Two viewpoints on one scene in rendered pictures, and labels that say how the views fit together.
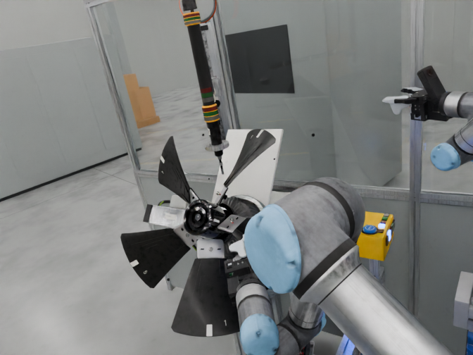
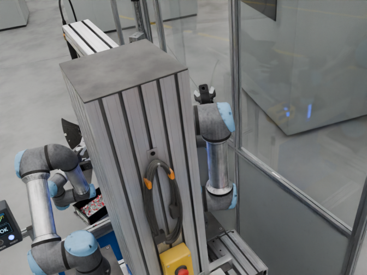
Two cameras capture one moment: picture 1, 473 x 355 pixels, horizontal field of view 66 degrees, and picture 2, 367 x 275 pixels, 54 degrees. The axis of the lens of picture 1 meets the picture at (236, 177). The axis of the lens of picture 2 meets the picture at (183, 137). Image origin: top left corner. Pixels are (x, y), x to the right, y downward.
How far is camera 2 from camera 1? 1.43 m
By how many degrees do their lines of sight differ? 27
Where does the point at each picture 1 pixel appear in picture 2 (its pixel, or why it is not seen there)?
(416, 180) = (235, 140)
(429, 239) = (242, 178)
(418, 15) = (233, 40)
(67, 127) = not seen: outside the picture
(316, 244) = (25, 168)
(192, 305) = not seen: hidden behind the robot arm
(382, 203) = not seen: hidden behind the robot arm
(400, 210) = (230, 154)
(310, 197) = (36, 151)
